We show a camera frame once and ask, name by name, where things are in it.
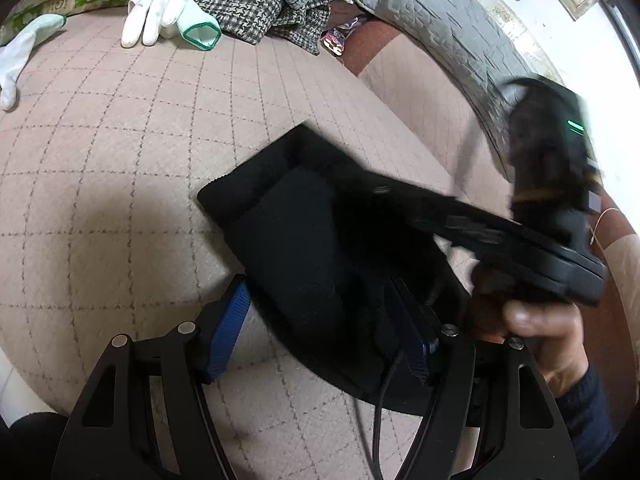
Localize person's right forearm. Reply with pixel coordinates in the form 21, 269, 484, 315
554, 364, 617, 480

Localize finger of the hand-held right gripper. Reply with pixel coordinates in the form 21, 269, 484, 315
340, 165, 511, 256

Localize black pants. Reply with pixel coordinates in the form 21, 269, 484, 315
196, 121, 481, 416

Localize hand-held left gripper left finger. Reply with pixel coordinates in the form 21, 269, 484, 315
52, 275, 251, 480

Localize dark purple cloth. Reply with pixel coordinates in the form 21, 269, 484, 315
325, 0, 362, 31

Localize colourful snack packet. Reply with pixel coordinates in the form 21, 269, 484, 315
320, 17, 366, 56

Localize black cable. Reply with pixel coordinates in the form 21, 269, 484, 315
371, 350, 406, 480

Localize person's right hand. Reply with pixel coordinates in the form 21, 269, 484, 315
470, 265, 588, 396

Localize grey quilted pillow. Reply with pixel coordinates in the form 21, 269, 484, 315
350, 0, 556, 181

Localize white glove with green cuff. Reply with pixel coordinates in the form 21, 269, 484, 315
121, 0, 222, 52

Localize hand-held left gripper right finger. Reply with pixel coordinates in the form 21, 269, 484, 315
385, 280, 581, 480

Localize houndstooth coat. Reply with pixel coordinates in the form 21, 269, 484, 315
167, 0, 386, 56

